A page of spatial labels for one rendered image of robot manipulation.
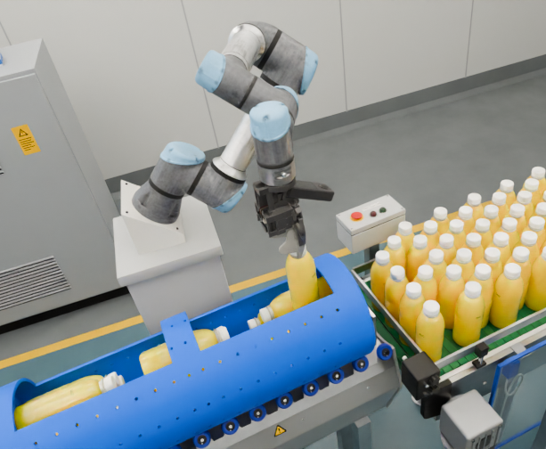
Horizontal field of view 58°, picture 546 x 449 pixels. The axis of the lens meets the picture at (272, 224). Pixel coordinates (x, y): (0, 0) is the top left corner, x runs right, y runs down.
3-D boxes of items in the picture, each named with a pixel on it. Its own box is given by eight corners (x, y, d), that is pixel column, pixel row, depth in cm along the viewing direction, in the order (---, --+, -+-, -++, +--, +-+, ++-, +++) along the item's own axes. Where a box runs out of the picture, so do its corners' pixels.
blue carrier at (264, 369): (39, 431, 131) (-15, 365, 114) (328, 305, 150) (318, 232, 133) (41, 537, 109) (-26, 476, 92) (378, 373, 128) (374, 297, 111)
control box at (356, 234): (338, 238, 165) (335, 214, 159) (387, 216, 170) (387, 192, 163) (352, 255, 158) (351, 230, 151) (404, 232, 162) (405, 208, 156)
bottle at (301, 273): (287, 309, 125) (277, 257, 113) (301, 290, 129) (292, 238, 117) (311, 319, 121) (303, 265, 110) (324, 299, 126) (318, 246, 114)
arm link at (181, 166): (155, 167, 152) (174, 130, 147) (193, 187, 155) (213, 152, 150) (144, 181, 142) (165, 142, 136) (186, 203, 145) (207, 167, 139)
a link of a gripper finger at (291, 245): (280, 265, 111) (272, 230, 106) (304, 256, 112) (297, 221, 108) (285, 272, 108) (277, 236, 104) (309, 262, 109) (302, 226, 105)
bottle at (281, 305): (338, 289, 128) (273, 317, 124) (337, 303, 134) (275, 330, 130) (325, 270, 133) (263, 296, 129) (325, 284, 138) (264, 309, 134)
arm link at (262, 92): (262, 67, 102) (252, 89, 94) (307, 95, 104) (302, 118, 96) (245, 96, 107) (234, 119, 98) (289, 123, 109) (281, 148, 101)
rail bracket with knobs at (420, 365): (395, 378, 132) (396, 355, 126) (419, 367, 134) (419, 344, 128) (419, 408, 125) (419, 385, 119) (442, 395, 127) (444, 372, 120)
